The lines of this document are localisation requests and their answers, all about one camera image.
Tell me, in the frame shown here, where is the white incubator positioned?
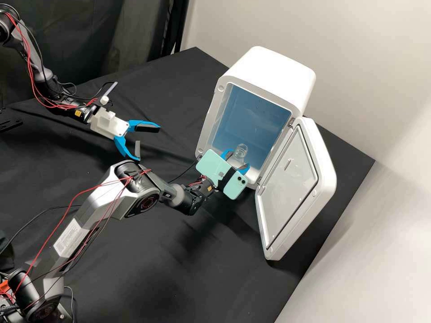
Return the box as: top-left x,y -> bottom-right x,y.
195,45 -> 317,178

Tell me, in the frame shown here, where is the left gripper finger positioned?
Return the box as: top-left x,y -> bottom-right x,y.
113,133 -> 142,162
126,119 -> 162,135

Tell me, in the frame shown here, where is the right wrist camera phone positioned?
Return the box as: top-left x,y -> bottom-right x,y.
196,149 -> 249,200

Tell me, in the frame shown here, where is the clear flask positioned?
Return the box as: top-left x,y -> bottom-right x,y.
230,142 -> 251,170

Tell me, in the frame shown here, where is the black cable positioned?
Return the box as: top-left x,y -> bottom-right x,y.
167,167 -> 201,184

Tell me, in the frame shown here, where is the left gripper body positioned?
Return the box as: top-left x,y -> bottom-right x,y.
88,105 -> 131,139

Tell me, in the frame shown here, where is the incubator door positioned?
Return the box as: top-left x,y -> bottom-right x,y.
254,115 -> 338,262

